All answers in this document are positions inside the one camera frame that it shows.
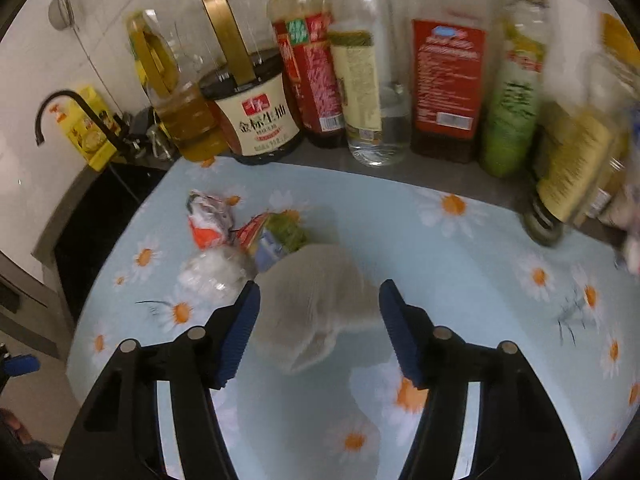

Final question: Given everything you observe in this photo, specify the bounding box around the small bottle yellow label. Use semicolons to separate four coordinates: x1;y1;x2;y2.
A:
522;12;636;248

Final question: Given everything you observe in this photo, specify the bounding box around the black kitchen sink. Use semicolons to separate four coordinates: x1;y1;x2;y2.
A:
52;162;168;326

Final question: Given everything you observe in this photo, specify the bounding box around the square bottle red label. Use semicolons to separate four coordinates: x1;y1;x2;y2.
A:
410;0;493;163

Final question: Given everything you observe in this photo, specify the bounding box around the soy sauce jug gold handle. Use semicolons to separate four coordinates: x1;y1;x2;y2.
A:
200;0;303;166

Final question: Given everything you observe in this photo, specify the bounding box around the red green snack packet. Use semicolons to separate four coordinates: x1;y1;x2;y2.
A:
235;210;311;273

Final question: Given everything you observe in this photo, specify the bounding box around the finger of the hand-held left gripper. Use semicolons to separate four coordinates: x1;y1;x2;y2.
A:
0;352;41;376

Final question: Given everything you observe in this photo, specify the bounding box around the light green label bottle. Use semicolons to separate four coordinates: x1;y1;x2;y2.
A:
479;0;551;178

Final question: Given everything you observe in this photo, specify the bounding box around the red white wrapper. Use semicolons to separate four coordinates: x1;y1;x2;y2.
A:
186;189;238;251

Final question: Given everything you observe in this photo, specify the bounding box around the black faucet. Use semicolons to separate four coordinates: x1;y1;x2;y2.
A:
35;89;128;161

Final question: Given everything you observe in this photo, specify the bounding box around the clear cooking oil jug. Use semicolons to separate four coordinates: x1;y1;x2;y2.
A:
125;0;231;163

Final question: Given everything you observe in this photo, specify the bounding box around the dark bottle red label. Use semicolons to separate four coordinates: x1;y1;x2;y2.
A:
266;0;348;149

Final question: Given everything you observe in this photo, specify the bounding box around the clear bottle cream label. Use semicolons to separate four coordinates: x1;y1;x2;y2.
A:
327;0;413;168

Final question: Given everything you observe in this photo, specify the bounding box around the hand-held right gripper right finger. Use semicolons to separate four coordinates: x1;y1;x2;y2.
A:
378;279;583;480

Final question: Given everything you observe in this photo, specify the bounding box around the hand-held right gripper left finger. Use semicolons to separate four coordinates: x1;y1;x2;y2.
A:
54;280;262;480

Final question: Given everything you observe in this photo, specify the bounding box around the clear plastic bag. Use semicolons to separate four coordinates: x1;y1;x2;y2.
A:
177;245;253;306

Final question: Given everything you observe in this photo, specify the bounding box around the hanging metal ladle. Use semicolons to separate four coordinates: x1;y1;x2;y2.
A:
47;0;76;31

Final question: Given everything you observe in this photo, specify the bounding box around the blue daisy print tablecloth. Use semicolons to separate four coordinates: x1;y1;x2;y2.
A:
65;157;640;480

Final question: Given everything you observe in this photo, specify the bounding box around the yellow dish soap bottle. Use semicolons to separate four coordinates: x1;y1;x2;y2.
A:
56;85;123;172

